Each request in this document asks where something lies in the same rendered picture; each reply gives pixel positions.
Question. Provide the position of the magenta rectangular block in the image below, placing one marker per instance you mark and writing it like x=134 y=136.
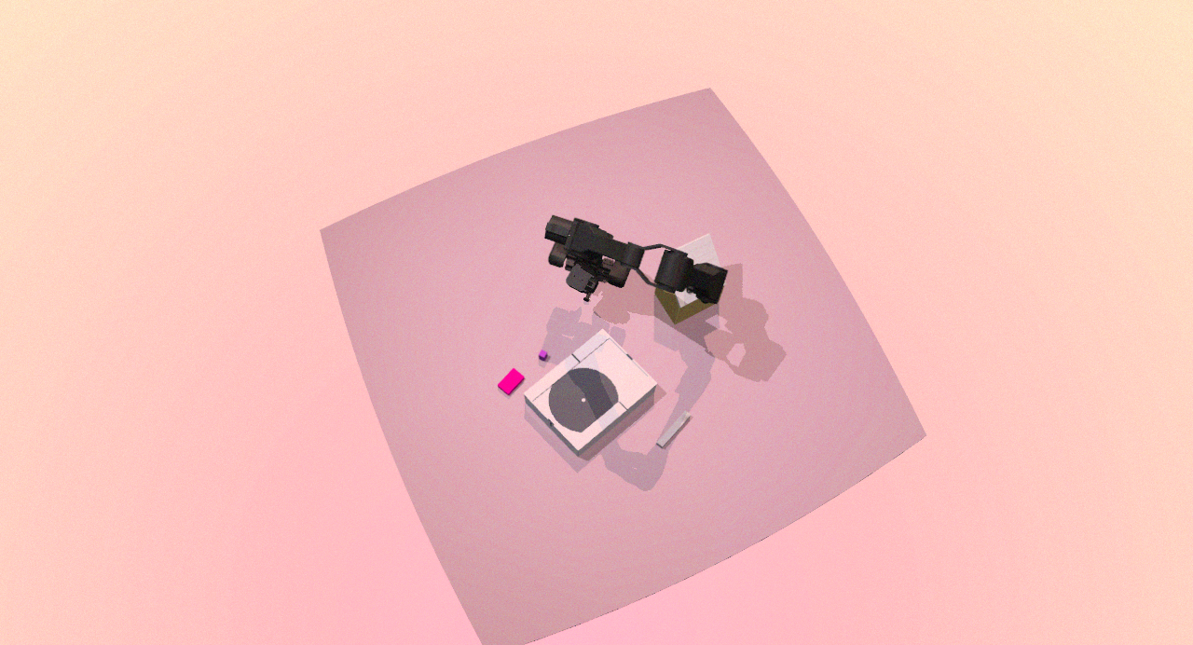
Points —
x=510 y=382

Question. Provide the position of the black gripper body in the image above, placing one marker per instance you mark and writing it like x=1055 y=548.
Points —
x=616 y=274

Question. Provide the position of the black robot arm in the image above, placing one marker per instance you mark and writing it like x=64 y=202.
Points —
x=676 y=271

